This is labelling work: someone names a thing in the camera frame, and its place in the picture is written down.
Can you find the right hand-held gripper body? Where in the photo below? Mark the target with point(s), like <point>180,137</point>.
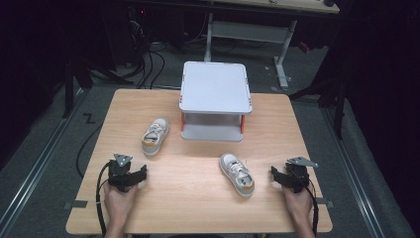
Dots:
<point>297,177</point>

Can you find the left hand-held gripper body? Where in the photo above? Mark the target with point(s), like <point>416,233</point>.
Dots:
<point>119,172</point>

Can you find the white child sneaker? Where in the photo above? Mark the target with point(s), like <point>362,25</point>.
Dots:
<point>238,178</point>
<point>154,137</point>

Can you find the white shoe rack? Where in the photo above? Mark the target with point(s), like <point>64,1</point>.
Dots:
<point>214,89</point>

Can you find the person's left hand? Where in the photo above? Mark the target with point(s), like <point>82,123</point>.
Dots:
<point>118,205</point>

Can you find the person's right hand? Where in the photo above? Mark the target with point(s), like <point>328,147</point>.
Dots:
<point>299,206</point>

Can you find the grey tape tab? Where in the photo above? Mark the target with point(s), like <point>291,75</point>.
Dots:
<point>326,202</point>
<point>76,204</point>

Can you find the black metal stand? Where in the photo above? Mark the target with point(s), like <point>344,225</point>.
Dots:
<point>339,112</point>
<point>68,92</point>

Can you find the small red floor object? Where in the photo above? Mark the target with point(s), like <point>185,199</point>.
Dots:
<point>304,47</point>

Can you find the small black desk object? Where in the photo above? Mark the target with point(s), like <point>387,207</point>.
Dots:
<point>329,2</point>

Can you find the metal floor rail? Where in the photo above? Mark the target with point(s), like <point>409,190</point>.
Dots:
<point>33,170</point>
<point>352,172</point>

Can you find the light desk with white frame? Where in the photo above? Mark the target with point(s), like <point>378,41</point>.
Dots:
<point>247,33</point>

